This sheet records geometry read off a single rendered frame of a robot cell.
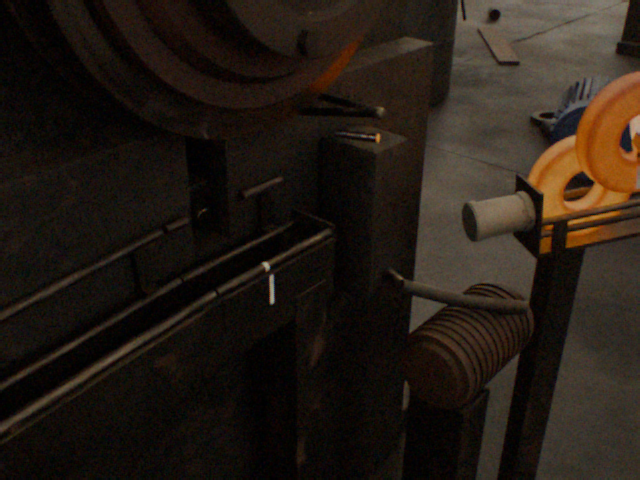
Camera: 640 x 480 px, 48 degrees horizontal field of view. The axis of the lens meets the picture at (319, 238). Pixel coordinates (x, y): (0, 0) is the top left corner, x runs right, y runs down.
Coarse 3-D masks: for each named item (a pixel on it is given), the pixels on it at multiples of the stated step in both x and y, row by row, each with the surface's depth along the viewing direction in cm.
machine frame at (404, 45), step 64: (0, 0) 67; (0, 64) 69; (384, 64) 106; (0, 128) 71; (64, 128) 76; (128, 128) 80; (320, 128) 100; (384, 128) 112; (0, 192) 67; (64, 192) 72; (128, 192) 79; (320, 192) 105; (0, 256) 69; (64, 256) 75; (128, 256) 81; (192, 256) 89; (256, 256) 99; (64, 320) 78; (128, 320) 85; (384, 320) 133; (256, 384) 109; (384, 384) 141; (128, 448) 92; (192, 448) 102; (256, 448) 114; (384, 448) 151
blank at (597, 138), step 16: (624, 80) 90; (608, 96) 89; (624, 96) 89; (592, 112) 91; (608, 112) 89; (624, 112) 90; (592, 128) 90; (608, 128) 90; (624, 128) 91; (576, 144) 94; (592, 144) 91; (608, 144) 92; (592, 160) 92; (608, 160) 93; (624, 160) 93; (592, 176) 94; (608, 176) 94; (624, 176) 94; (624, 192) 96
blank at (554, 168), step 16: (560, 144) 104; (544, 160) 105; (560, 160) 103; (576, 160) 104; (544, 176) 104; (560, 176) 104; (544, 192) 105; (560, 192) 106; (592, 192) 110; (608, 192) 107; (544, 208) 107; (560, 208) 107; (576, 208) 108
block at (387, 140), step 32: (352, 128) 101; (352, 160) 97; (384, 160) 95; (352, 192) 99; (384, 192) 98; (352, 224) 101; (384, 224) 101; (352, 256) 104; (384, 256) 104; (352, 288) 106; (384, 288) 107
